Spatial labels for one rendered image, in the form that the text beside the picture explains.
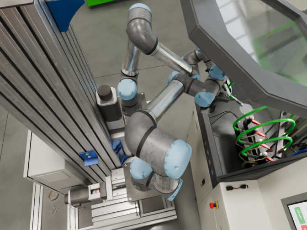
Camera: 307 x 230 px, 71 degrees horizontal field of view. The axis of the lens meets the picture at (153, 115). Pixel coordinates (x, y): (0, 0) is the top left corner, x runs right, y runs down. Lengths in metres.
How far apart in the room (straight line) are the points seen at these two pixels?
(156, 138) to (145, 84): 2.31
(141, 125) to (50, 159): 0.68
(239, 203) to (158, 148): 0.83
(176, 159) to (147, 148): 0.09
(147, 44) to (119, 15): 3.14
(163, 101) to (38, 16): 0.48
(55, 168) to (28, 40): 0.75
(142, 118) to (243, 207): 0.87
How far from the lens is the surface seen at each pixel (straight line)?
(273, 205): 1.37
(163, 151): 0.63
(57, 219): 2.27
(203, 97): 0.92
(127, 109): 1.40
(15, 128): 3.13
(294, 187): 1.24
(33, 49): 0.62
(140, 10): 1.11
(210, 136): 1.50
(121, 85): 1.31
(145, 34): 1.02
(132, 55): 1.25
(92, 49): 3.58
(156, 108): 0.78
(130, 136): 0.67
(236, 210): 1.36
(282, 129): 1.50
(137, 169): 1.06
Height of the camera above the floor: 2.27
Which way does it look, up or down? 59 degrees down
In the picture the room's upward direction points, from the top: 4 degrees counter-clockwise
